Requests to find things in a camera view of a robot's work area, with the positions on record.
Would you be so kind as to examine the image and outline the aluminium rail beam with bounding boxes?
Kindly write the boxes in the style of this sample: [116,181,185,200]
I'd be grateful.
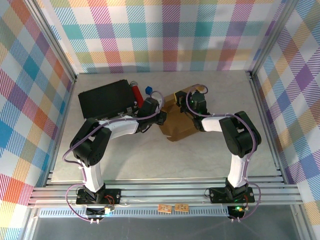
[26,176,305,208]

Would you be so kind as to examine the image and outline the red cylinder with silver cap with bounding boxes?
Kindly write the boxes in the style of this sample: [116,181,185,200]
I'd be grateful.
[129,80,145,106]

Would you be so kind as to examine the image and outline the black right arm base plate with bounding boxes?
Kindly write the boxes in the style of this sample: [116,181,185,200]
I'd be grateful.
[208,186,256,204]

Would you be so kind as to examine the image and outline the brown cardboard box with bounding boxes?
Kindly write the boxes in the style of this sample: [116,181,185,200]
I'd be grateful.
[158,84,210,143]

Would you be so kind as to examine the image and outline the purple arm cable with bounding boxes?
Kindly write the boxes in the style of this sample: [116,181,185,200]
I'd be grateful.
[62,90,166,223]
[186,84,262,223]

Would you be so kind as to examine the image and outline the aluminium side rail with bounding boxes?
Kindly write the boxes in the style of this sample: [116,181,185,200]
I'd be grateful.
[246,70,288,185]
[45,76,77,187]

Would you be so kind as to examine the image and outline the black controller board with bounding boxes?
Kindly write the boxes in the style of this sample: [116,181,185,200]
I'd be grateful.
[227,204,246,218]
[86,205,113,216]

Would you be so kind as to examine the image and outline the black case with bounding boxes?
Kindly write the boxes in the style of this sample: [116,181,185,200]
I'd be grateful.
[77,79,139,120]

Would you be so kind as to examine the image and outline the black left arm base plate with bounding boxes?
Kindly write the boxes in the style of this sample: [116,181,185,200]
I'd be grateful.
[75,188,122,206]

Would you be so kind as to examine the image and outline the grey slotted cable duct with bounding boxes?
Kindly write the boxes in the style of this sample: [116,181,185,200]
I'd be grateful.
[38,208,231,219]

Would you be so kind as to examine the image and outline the aluminium frame post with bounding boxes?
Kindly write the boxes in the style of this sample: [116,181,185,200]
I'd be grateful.
[249,0,298,77]
[23,0,78,83]

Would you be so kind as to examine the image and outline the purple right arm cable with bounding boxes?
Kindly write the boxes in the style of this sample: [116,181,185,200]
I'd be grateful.
[186,84,262,223]

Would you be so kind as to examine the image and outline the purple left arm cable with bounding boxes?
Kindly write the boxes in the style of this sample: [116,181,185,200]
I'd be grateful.
[62,90,166,223]

